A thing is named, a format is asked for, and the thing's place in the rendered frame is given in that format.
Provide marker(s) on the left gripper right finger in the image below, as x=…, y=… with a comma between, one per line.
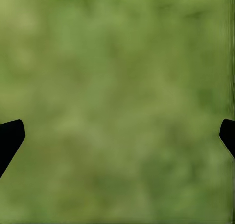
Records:
x=227, y=135

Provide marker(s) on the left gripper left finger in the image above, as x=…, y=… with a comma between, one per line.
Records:
x=12, y=135

